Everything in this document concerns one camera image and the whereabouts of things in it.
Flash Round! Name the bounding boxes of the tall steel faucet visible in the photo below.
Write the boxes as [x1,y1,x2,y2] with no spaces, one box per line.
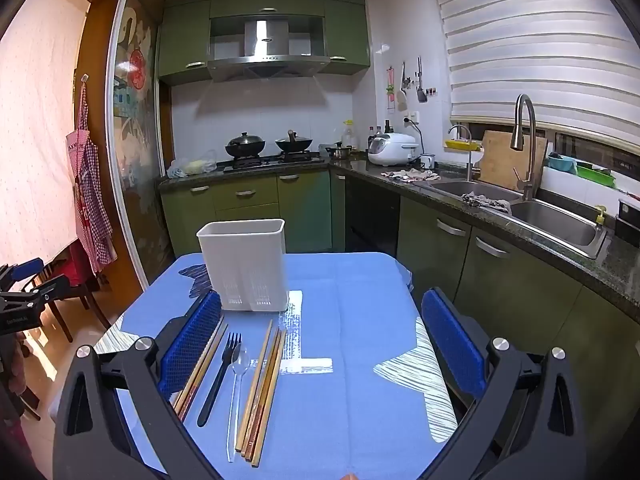
[509,93,544,202]

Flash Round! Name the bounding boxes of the wooden chair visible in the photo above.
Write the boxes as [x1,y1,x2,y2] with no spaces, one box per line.
[22,239,110,345]

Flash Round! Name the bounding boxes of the wooden cutting board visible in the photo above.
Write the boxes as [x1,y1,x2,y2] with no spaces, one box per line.
[472,130,549,192]

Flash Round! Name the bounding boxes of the teal plastic container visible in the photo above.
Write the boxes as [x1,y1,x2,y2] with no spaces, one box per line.
[547,152,579,174]

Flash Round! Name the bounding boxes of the dark granite countertop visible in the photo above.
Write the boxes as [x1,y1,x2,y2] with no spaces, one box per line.
[158,152,640,311]

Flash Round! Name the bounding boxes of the small steel tap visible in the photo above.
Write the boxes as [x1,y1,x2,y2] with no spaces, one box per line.
[447,124,474,182]

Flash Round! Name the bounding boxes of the green upper cabinets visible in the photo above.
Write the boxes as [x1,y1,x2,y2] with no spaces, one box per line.
[157,0,372,87]

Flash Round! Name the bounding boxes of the wooden chopstick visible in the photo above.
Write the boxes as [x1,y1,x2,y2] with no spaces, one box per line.
[246,329,284,462]
[235,319,275,455]
[241,328,280,458]
[180,316,227,422]
[252,330,288,468]
[172,327,217,409]
[176,317,223,416]

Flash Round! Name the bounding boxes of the red checked apron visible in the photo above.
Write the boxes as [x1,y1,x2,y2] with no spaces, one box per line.
[65,76,114,274]

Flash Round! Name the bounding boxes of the grey rag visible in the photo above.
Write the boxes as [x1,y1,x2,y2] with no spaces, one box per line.
[460,192,514,216]

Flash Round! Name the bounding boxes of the printed sliding door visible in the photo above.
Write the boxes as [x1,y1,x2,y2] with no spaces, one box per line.
[106,0,174,287]

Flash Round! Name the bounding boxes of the green lower cabinets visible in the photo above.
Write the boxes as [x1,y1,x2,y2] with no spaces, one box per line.
[159,167,640,480]

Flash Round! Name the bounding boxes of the clear plastic bag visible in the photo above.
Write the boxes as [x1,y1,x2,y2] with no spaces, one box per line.
[167,149,219,179]

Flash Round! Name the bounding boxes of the black hanging spatula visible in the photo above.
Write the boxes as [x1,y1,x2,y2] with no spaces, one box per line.
[415,57,429,104]

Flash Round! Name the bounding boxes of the black built-in appliance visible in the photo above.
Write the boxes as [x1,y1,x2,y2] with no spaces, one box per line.
[345,175,401,262]

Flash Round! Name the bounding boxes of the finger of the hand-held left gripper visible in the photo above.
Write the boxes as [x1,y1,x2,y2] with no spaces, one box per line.
[22,275,72,307]
[9,258,46,282]

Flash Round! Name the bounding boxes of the steel range hood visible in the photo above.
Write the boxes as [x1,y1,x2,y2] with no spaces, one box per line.
[207,16,331,82]

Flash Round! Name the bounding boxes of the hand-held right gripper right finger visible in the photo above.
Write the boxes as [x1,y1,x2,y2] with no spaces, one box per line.
[421,287,588,480]

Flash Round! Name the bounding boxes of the black gas stove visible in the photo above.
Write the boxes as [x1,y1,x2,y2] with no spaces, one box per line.
[216,151,327,174]

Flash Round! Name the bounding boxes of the white zebra roller blind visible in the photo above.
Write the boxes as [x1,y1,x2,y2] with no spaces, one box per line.
[431,0,640,145]

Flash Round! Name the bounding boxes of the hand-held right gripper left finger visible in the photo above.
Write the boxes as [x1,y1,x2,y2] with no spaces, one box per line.
[52,290,226,480]

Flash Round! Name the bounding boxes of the green cabinets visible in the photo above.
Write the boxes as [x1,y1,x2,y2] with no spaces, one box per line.
[159,167,640,480]
[157,0,372,87]

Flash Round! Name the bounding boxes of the white curtain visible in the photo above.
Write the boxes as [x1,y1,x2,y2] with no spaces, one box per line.
[0,0,92,273]

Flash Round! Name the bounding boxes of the patterned dishcloth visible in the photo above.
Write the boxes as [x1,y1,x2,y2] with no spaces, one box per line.
[381,167,441,184]

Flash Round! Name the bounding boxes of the steel double sink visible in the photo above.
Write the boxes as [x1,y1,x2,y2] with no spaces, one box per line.
[414,179,609,261]

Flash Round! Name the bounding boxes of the black plastic fork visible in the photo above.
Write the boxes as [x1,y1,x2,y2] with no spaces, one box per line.
[196,332,242,428]

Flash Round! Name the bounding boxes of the clear plastic spoon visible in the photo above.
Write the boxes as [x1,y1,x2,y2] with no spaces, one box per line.
[226,345,251,463]

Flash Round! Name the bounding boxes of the white plastic utensil holder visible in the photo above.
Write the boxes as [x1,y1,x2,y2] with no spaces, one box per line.
[196,218,290,312]

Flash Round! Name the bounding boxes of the blue star-print tablecloth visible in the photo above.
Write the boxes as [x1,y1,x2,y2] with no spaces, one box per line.
[92,252,461,480]

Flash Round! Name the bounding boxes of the large lidded black wok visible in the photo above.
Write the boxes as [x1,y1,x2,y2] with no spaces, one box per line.
[225,131,267,159]

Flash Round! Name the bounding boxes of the white rice cooker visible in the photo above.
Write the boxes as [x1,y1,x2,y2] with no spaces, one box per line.
[367,132,421,167]

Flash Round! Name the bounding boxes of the black box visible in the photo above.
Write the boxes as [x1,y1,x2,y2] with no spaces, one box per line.
[615,198,640,247]

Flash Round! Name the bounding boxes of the small lidded black wok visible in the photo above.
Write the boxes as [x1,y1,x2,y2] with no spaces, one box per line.
[275,130,314,154]

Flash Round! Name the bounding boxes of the green plastic tray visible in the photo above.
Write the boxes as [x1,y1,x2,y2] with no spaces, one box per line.
[575,159,617,189]

